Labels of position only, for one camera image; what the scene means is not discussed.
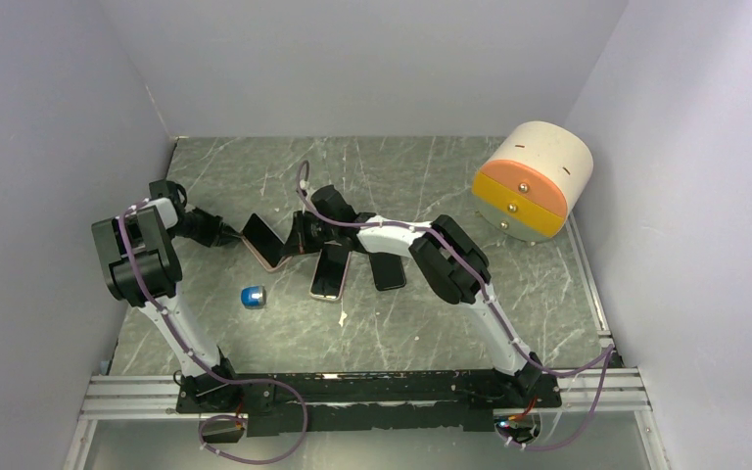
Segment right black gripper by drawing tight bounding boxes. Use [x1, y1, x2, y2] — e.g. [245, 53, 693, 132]
[281, 211, 338, 259]

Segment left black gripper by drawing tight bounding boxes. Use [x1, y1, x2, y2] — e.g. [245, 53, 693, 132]
[167, 207, 241, 248]

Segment black smartphone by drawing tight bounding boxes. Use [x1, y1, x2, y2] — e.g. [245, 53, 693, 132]
[311, 247, 350, 301]

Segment beige phone case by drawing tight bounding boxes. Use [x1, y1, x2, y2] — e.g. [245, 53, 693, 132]
[308, 246, 353, 304]

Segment black phone case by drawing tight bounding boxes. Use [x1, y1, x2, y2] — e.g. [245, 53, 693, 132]
[368, 253, 406, 292]

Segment pink phone case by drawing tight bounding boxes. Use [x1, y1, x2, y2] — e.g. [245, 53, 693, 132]
[242, 234, 291, 272]

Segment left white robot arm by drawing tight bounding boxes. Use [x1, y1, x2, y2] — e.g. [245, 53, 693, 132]
[91, 179, 242, 411]

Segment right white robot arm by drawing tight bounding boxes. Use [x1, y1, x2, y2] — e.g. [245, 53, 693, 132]
[283, 179, 541, 406]

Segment blue grey small cylinder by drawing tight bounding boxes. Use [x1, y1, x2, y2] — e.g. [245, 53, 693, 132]
[240, 286, 267, 309]

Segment round drawer cabinet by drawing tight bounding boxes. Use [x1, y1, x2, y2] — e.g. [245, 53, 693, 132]
[471, 120, 593, 243]

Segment aluminium frame rail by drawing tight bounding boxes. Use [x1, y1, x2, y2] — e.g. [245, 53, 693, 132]
[79, 363, 652, 420]

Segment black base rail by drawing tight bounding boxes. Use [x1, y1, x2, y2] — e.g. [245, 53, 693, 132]
[175, 369, 562, 437]

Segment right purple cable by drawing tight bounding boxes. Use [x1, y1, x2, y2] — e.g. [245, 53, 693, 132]
[295, 161, 617, 453]

